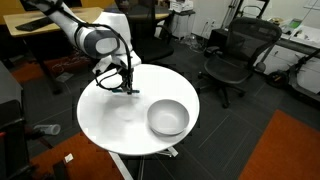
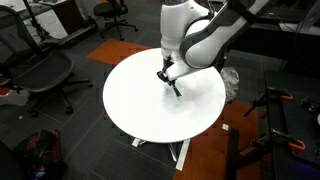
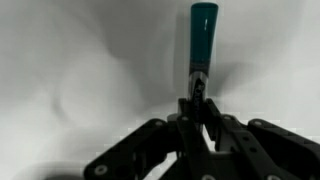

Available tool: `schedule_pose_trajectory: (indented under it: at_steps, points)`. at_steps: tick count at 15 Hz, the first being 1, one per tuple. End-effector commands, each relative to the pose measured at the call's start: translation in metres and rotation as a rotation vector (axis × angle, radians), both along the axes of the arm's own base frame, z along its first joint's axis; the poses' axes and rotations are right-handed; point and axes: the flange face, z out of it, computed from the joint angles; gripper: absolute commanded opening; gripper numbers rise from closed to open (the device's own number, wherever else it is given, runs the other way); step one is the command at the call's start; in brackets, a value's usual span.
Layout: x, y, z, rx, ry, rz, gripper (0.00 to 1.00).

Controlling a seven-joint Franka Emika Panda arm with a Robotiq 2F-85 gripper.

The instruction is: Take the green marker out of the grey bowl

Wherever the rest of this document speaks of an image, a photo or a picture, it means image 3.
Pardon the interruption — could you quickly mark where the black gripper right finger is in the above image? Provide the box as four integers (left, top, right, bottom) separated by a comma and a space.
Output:
203, 98, 320, 180

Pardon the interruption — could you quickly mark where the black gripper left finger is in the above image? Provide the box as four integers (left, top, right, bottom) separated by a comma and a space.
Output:
83, 98, 214, 180

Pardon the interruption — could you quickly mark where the green marker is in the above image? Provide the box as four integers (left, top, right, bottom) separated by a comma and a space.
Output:
187, 2, 219, 132

